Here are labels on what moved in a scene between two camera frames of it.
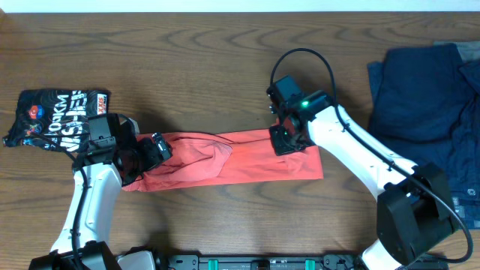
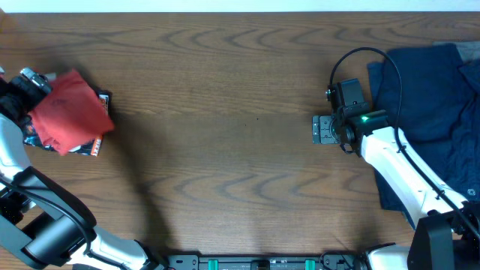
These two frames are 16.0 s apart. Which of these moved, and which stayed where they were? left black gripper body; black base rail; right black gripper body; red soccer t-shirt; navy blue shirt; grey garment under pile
Moved: left black gripper body; right black gripper body; red soccer t-shirt
Stayed: grey garment under pile; navy blue shirt; black base rail
